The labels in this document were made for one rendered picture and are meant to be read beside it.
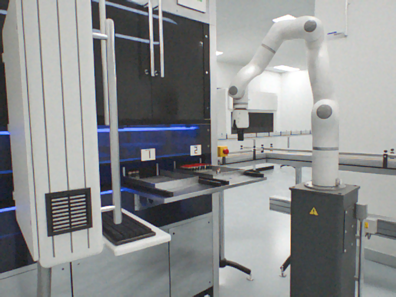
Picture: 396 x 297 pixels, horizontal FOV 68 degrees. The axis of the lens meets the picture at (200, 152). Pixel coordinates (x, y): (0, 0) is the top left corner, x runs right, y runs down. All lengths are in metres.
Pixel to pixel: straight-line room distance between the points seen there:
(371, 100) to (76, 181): 2.44
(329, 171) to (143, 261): 1.07
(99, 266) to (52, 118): 0.95
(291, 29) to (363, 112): 1.45
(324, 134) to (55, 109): 1.14
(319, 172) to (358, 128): 1.38
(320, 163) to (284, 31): 0.66
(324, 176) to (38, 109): 1.22
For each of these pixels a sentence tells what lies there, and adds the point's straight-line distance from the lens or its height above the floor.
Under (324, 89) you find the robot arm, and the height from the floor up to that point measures 1.33.
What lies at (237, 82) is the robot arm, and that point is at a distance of 1.55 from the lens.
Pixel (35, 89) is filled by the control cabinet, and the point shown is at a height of 1.27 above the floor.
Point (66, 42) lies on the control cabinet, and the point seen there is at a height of 1.40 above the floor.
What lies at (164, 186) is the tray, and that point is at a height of 0.90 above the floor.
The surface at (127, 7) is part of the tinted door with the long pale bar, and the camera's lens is 1.69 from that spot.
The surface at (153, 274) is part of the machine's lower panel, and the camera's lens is 1.82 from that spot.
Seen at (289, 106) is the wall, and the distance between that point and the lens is 10.81.
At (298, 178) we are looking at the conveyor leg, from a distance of 2.48.
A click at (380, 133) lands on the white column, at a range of 2.82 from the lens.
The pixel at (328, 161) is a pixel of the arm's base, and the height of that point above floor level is 0.99.
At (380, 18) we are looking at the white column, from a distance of 2.94.
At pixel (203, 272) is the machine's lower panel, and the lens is 2.08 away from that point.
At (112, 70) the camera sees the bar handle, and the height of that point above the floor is 1.34.
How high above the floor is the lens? 1.17
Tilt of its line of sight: 5 degrees down
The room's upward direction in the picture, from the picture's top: 1 degrees counter-clockwise
